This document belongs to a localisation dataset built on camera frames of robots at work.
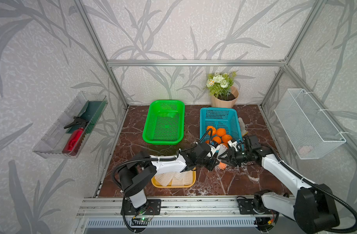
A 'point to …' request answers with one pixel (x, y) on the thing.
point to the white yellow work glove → (243, 126)
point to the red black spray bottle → (76, 138)
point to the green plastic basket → (164, 124)
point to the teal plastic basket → (221, 118)
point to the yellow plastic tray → (155, 182)
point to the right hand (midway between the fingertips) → (220, 158)
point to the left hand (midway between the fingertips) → (219, 164)
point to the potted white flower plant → (224, 95)
